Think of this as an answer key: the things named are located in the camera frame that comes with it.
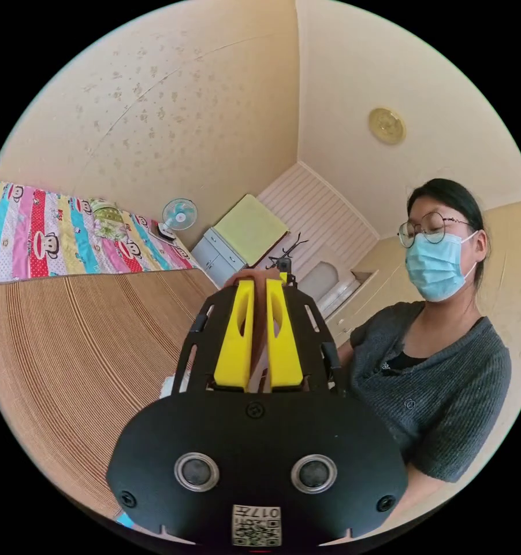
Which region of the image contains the grey-blue cupboard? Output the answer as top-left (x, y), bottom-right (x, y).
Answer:
top-left (190, 227), bottom-right (249, 288)

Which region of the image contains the green flowered pillow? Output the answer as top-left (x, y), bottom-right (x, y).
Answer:
top-left (88, 198), bottom-right (128, 242)

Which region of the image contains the bed with woven mat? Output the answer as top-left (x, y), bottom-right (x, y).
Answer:
top-left (0, 180), bottom-right (228, 521)

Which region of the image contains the small blue fan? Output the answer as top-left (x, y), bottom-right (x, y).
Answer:
top-left (150, 197), bottom-right (199, 245)

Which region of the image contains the round golden ceiling lamp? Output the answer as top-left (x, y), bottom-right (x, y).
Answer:
top-left (367, 107), bottom-right (407, 146)

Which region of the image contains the person's body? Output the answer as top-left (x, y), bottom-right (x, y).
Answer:
top-left (336, 177), bottom-right (513, 484)

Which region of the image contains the person's left forearm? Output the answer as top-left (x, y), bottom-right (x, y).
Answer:
top-left (388, 461), bottom-right (450, 523)

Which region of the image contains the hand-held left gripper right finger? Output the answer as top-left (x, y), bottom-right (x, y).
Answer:
top-left (265, 278), bottom-right (305, 391)

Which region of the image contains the yellow-green curtain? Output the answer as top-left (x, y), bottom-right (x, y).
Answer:
top-left (214, 194), bottom-right (291, 268)

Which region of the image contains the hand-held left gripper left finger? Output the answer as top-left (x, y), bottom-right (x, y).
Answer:
top-left (213, 279), bottom-right (256, 392)

